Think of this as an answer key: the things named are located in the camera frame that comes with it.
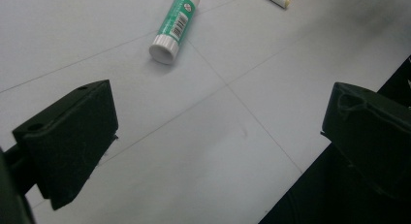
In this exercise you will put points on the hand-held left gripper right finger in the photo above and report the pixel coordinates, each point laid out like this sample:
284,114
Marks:
371,136

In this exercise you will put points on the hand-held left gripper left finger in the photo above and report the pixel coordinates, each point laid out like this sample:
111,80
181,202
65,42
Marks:
71,140

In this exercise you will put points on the green and white glue stick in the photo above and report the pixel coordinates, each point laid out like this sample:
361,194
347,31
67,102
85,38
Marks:
174,26

